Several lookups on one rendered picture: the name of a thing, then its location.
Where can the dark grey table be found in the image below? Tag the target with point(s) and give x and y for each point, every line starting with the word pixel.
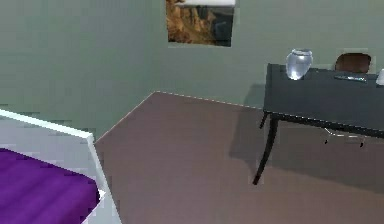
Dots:
pixel 320 100

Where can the dark flat remote control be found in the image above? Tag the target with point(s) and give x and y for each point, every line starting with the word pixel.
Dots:
pixel 350 78

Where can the clear glass vase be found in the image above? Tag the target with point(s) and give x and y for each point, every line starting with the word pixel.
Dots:
pixel 298 65

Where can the small white object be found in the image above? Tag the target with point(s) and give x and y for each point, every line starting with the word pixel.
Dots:
pixel 380 77

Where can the brown chair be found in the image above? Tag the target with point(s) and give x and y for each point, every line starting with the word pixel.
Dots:
pixel 353 62

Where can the framed brown landscape picture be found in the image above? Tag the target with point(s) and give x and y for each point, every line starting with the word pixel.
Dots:
pixel 196 25

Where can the purple bed cover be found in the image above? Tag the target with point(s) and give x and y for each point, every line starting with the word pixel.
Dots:
pixel 40 190

